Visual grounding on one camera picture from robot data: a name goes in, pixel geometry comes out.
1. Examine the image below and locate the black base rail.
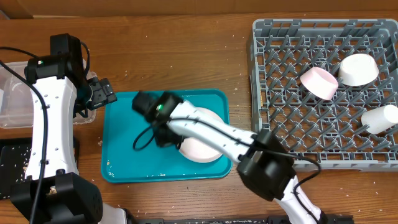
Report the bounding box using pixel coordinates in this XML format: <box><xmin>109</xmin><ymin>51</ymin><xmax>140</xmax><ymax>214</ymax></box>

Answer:
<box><xmin>137</xmin><ymin>215</ymin><xmax>354</xmax><ymax>224</ymax></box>

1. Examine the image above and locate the pink round plate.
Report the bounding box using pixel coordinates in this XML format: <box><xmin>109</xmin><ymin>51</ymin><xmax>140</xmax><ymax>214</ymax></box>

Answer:
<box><xmin>178</xmin><ymin>107</ymin><xmax>224</xmax><ymax>164</ymax></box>

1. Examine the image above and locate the pink small bowl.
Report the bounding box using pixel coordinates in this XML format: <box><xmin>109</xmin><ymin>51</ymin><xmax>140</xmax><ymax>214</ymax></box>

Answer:
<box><xmin>300</xmin><ymin>67</ymin><xmax>338</xmax><ymax>100</ymax></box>

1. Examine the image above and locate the clear plastic waste bin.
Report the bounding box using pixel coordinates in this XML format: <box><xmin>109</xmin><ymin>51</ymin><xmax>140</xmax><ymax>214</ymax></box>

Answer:
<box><xmin>1</xmin><ymin>61</ymin><xmax>96</xmax><ymax>129</ymax></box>

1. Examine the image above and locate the cream white bowl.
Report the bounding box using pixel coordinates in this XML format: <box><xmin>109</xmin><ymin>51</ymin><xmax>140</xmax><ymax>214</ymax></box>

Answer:
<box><xmin>338</xmin><ymin>54</ymin><xmax>379</xmax><ymax>86</ymax></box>

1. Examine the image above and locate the rice food scraps pile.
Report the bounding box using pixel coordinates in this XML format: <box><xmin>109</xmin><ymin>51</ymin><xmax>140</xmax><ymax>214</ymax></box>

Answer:
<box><xmin>21</xmin><ymin>149</ymin><xmax>31</xmax><ymax>175</ymax></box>

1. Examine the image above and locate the grey dishwasher rack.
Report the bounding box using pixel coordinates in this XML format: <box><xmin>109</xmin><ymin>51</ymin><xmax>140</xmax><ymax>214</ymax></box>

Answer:
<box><xmin>248</xmin><ymin>19</ymin><xmax>397</xmax><ymax>172</ymax></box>

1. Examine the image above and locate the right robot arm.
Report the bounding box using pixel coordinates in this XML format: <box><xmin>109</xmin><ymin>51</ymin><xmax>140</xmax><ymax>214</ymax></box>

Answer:
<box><xmin>146</xmin><ymin>92</ymin><xmax>328</xmax><ymax>223</ymax></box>

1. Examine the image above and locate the white cup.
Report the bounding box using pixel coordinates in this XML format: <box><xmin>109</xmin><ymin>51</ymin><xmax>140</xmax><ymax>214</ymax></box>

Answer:
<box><xmin>361</xmin><ymin>105</ymin><xmax>397</xmax><ymax>134</ymax></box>

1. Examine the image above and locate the black food waste tray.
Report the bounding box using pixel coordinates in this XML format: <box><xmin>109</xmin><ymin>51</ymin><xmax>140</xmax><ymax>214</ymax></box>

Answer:
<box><xmin>1</xmin><ymin>138</ymin><xmax>32</xmax><ymax>202</ymax></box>

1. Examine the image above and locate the teal serving tray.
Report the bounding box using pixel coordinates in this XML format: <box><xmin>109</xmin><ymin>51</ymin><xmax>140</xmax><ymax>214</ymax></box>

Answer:
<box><xmin>101</xmin><ymin>91</ymin><xmax>233</xmax><ymax>183</ymax></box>

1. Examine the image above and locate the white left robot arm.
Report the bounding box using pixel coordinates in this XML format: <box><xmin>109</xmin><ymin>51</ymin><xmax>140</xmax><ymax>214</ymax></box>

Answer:
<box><xmin>11</xmin><ymin>53</ymin><xmax>134</xmax><ymax>223</ymax></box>

